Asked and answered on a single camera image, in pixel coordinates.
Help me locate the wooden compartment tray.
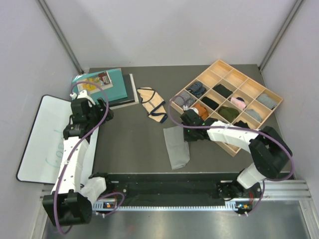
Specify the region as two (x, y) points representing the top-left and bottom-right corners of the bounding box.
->
(169, 59), (284, 157)

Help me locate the grey rolled garment right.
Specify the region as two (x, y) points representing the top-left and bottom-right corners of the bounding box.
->
(256, 94), (278, 110)

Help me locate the navy patterned rolled garment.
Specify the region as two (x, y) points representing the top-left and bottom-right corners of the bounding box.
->
(186, 81), (207, 99)

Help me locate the grey underwear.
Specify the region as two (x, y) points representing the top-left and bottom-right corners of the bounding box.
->
(163, 126), (190, 170)

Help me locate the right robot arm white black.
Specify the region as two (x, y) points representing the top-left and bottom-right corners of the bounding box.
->
(180, 110), (293, 199)

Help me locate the pink rolled garment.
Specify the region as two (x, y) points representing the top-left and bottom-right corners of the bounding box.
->
(230, 97), (246, 111)

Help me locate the dark grey book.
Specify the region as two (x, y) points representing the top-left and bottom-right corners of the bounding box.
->
(109, 74), (139, 110)

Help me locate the black rolled garment upper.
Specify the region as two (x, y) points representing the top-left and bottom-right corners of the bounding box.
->
(212, 84), (233, 99)

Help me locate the orange rolled garment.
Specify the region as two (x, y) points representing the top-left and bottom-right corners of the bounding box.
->
(194, 104), (209, 120)

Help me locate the small illustrated paperback book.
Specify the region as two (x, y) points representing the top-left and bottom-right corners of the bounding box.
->
(75, 71), (113, 94)

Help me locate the grey rolled garment middle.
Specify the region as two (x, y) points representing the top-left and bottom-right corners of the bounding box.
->
(245, 109), (263, 122)

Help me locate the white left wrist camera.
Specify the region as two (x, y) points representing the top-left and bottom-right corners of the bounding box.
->
(70, 90), (96, 105)

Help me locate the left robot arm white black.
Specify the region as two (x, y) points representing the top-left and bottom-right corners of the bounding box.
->
(42, 98), (114, 230)

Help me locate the whiteboard black frame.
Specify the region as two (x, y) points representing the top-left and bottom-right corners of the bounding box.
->
(16, 94), (100, 185)

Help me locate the grey slotted cable duct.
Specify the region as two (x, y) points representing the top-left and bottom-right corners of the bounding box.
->
(93, 200), (250, 212)

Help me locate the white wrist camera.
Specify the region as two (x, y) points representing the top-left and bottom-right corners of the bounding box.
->
(70, 90), (96, 105)
(182, 105), (199, 115)

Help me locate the beige underwear navy trim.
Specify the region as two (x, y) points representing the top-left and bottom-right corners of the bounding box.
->
(137, 87), (168, 123)

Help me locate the black rolled garment middle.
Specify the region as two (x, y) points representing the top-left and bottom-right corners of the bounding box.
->
(201, 97), (219, 110)

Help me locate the black rolled garment lower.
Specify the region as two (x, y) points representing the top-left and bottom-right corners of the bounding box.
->
(234, 120), (250, 128)

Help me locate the black rolled garment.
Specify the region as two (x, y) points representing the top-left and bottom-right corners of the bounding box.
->
(234, 120), (250, 128)
(212, 84), (233, 99)
(201, 97), (219, 110)

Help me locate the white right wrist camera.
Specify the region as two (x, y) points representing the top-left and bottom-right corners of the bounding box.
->
(182, 105), (199, 115)

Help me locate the striped grey rolled garment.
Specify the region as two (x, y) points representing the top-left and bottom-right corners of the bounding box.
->
(173, 91), (196, 108)

